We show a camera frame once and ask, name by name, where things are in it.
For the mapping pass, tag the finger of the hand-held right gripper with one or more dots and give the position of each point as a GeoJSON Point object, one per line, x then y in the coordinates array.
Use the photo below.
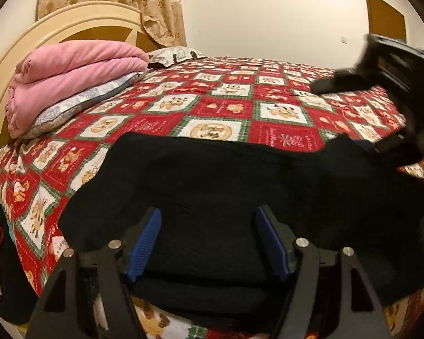
{"type": "Point", "coordinates": [397, 143]}
{"type": "Point", "coordinates": [339, 79]}

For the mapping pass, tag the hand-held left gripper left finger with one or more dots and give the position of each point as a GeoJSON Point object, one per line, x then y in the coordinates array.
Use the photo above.
{"type": "Point", "coordinates": [146, 243]}

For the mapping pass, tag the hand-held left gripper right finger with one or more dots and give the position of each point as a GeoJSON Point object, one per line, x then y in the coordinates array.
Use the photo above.
{"type": "Point", "coordinates": [272, 240]}

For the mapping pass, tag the black pants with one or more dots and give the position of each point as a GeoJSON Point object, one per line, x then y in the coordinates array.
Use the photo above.
{"type": "Point", "coordinates": [215, 183]}

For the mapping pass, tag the brown wooden door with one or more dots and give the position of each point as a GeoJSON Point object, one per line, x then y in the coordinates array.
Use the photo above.
{"type": "Point", "coordinates": [385, 14]}

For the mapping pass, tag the red printed patchwork bedspread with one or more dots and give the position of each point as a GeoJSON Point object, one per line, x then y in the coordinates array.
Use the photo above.
{"type": "Point", "coordinates": [233, 107]}

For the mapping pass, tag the dark cloth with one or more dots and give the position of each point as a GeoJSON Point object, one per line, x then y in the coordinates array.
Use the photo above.
{"type": "Point", "coordinates": [16, 289]}

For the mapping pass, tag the grey patterned pillow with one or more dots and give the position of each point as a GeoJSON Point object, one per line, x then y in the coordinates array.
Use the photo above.
{"type": "Point", "coordinates": [74, 102]}

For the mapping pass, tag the white pillow with dark print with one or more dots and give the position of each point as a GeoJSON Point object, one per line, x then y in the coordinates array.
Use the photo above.
{"type": "Point", "coordinates": [173, 54]}

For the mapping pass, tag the folded pink blanket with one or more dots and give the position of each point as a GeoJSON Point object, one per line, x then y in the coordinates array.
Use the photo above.
{"type": "Point", "coordinates": [74, 63]}

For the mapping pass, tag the beige patterned curtain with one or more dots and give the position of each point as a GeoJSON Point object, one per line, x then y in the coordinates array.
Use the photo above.
{"type": "Point", "coordinates": [155, 3]}

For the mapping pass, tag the cream wooden headboard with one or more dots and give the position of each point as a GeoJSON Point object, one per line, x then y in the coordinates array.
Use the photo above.
{"type": "Point", "coordinates": [56, 24]}

